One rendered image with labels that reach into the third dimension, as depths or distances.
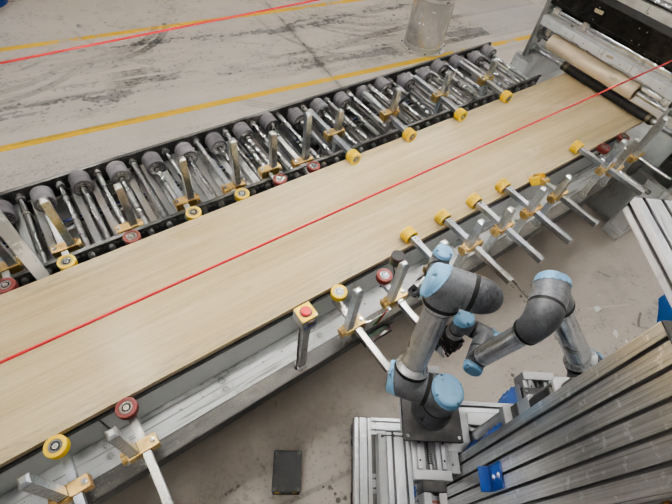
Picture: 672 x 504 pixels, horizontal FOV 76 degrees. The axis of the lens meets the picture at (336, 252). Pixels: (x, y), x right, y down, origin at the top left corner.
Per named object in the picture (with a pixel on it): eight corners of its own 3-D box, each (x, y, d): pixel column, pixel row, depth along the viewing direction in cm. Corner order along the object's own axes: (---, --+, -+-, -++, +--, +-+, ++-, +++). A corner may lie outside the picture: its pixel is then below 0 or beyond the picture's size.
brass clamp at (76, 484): (96, 488, 157) (91, 486, 153) (56, 513, 152) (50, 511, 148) (90, 473, 160) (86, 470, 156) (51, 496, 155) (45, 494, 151)
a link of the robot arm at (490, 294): (522, 288, 122) (484, 277, 171) (484, 276, 123) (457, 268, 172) (508, 327, 123) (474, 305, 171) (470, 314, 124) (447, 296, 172)
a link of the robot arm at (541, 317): (567, 341, 127) (478, 383, 167) (573, 312, 133) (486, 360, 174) (533, 319, 128) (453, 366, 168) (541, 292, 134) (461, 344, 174)
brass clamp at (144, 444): (162, 447, 166) (159, 444, 162) (126, 468, 161) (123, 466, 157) (156, 433, 169) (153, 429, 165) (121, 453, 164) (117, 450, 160)
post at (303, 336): (307, 366, 203) (312, 322, 167) (298, 372, 201) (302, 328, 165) (302, 359, 205) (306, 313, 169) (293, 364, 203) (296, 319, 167)
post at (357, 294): (349, 341, 215) (364, 291, 177) (343, 344, 214) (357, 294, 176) (345, 335, 217) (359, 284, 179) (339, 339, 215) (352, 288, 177)
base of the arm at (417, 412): (453, 431, 159) (462, 424, 151) (412, 429, 158) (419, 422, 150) (447, 391, 168) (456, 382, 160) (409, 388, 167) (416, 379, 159)
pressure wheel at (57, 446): (53, 448, 164) (40, 440, 154) (76, 437, 166) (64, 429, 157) (57, 468, 160) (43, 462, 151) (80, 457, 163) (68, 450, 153)
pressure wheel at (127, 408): (119, 422, 171) (109, 414, 162) (129, 403, 176) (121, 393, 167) (138, 428, 171) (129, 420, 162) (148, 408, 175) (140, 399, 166)
